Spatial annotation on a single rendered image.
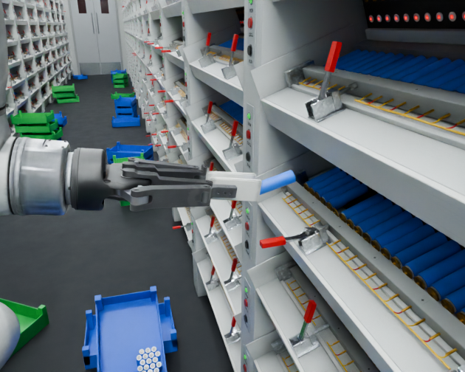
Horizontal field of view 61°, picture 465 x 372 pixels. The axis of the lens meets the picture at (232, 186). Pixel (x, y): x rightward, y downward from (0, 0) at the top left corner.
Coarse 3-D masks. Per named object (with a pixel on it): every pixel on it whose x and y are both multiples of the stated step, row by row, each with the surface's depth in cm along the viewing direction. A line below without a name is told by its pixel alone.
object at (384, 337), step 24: (288, 168) 72; (312, 168) 73; (264, 216) 72; (288, 216) 66; (312, 264) 54; (336, 264) 52; (336, 288) 49; (360, 288) 47; (336, 312) 51; (360, 312) 44; (384, 312) 43; (360, 336) 44; (384, 336) 41; (408, 336) 40; (384, 360) 39; (408, 360) 38; (432, 360) 37
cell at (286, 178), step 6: (282, 174) 55; (288, 174) 55; (264, 180) 55; (270, 180) 54; (276, 180) 54; (282, 180) 55; (288, 180) 55; (294, 180) 55; (264, 186) 54; (270, 186) 54; (276, 186) 55; (282, 186) 55; (264, 192) 54
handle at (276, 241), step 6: (306, 234) 56; (264, 240) 55; (270, 240) 55; (276, 240) 55; (282, 240) 55; (288, 240) 55; (294, 240) 55; (300, 240) 56; (264, 246) 54; (270, 246) 55; (276, 246) 55
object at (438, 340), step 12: (288, 192) 71; (312, 216) 62; (336, 240) 55; (348, 252) 52; (360, 264) 50; (384, 288) 45; (396, 300) 43; (408, 312) 41; (420, 324) 40; (444, 348) 37; (456, 360) 36
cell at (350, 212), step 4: (372, 196) 58; (376, 196) 58; (380, 196) 58; (364, 200) 59; (368, 200) 58; (372, 200) 58; (376, 200) 58; (380, 200) 58; (356, 204) 58; (360, 204) 58; (364, 204) 58; (368, 204) 58; (372, 204) 58; (348, 208) 58; (352, 208) 58; (356, 208) 58; (360, 208) 58; (364, 208) 58; (344, 212) 58; (348, 212) 58; (352, 212) 57; (356, 212) 57; (344, 216) 58; (348, 216) 57
